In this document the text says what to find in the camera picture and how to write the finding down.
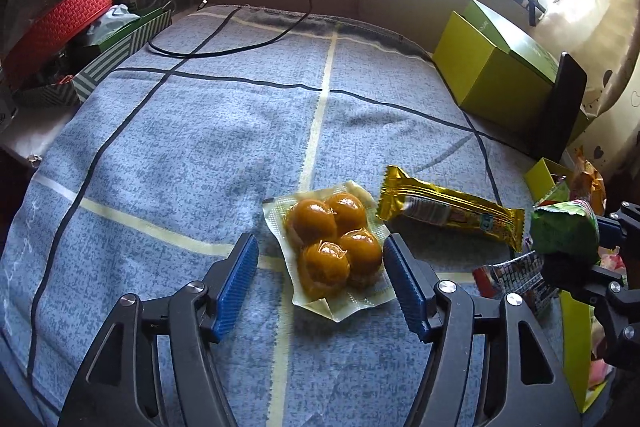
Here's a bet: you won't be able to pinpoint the red woven basket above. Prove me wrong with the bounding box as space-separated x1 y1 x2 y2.
2 0 113 90

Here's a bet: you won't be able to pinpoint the long gold snack packet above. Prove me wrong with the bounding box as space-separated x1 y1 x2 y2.
376 165 527 253

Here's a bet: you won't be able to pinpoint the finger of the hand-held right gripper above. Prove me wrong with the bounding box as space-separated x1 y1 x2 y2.
541 252 640 370
595 201 640 253

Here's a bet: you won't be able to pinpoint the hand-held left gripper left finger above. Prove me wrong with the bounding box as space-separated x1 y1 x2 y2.
57 232 260 427

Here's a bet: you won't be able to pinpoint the pale side table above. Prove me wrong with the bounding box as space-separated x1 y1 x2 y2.
0 97 71 168

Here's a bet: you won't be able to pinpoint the green snack packet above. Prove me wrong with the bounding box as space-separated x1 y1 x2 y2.
530 199 601 265

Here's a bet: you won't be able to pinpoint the dark red snack packet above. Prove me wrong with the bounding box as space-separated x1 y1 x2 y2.
472 251 558 320

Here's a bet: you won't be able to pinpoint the vacuum packed egg yolks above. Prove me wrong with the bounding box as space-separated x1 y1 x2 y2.
262 179 396 323

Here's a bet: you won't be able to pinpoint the crumpled pale tissue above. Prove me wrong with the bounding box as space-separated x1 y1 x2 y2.
95 4 141 38

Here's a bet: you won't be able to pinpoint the green striped box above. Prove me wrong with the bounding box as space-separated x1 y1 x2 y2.
20 7 173 108

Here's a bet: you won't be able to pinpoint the blue checked tablecloth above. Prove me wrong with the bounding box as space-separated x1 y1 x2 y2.
0 4 596 427

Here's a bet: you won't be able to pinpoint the yellow-green cardboard box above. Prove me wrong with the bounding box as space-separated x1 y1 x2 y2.
432 0 591 142

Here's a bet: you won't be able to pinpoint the black smartphone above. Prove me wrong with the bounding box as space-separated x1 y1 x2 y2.
531 52 588 162

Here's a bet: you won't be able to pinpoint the heart print curtain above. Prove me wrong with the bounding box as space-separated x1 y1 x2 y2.
545 0 640 188

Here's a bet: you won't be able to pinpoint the yellow-green box lid tray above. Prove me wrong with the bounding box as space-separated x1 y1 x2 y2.
524 158 640 414

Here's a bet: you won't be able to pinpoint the yellow biscuit packet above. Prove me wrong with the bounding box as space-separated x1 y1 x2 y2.
570 147 607 218

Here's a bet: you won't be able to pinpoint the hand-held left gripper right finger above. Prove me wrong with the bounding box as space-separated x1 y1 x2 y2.
382 233 583 427

